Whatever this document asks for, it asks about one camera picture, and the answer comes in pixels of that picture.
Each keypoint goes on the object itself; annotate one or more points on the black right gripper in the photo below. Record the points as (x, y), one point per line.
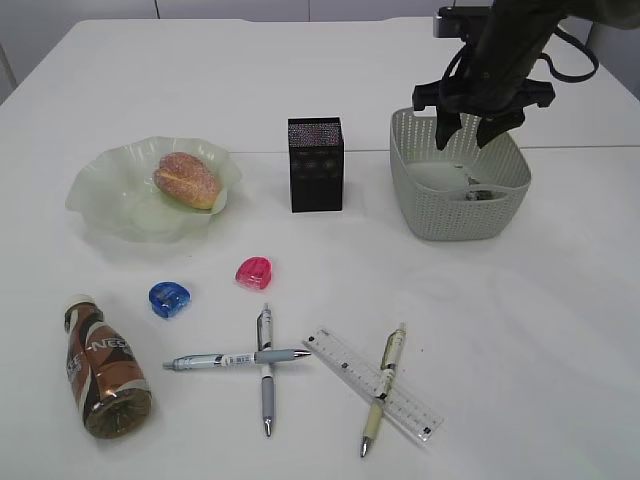
(487, 77)

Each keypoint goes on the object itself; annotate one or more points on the paper ball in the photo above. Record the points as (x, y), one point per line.
(479, 195)

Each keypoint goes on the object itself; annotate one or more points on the sugared bread roll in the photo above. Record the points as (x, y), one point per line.
(186, 179)

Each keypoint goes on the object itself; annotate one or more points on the brown coffee bottle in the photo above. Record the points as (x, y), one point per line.
(110, 391)

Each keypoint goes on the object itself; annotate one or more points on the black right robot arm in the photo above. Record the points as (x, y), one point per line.
(537, 18)

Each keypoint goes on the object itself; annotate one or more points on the grey-green plastic basket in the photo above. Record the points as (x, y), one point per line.
(430, 184)

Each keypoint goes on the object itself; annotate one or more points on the black mesh pen holder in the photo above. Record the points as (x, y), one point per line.
(316, 159)

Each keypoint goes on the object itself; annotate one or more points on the beige patterned pen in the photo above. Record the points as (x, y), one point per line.
(390, 359)

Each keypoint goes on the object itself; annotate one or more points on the pink pencil sharpener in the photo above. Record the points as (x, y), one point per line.
(255, 273)

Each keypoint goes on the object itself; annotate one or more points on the grey pen lying vertical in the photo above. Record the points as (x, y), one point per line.
(264, 342)

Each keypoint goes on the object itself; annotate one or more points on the blue pencil sharpener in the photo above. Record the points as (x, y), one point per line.
(168, 298)

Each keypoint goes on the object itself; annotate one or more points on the pale green wavy plate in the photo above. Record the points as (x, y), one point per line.
(115, 193)

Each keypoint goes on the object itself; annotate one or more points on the grey pen lying horizontal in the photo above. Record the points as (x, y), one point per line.
(220, 360)

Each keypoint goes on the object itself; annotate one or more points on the clear plastic ruler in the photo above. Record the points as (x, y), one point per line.
(403, 408)

